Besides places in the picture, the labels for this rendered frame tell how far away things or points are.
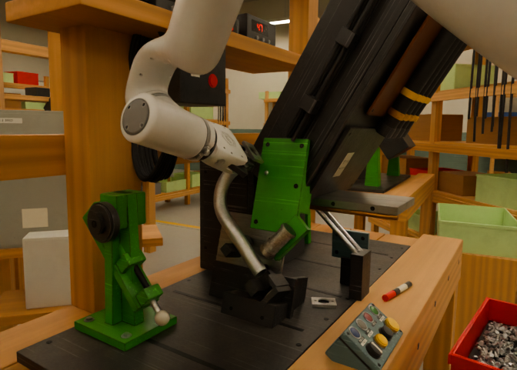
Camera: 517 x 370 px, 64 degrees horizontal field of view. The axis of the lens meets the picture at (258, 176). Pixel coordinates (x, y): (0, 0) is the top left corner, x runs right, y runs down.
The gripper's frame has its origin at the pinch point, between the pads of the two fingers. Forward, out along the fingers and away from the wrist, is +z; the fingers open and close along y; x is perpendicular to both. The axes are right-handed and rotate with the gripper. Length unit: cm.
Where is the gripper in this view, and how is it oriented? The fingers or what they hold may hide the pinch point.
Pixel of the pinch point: (244, 158)
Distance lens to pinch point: 92.2
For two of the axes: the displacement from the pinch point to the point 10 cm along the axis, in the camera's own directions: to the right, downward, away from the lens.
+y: -4.7, -7.6, 4.5
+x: -7.1, 6.3, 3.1
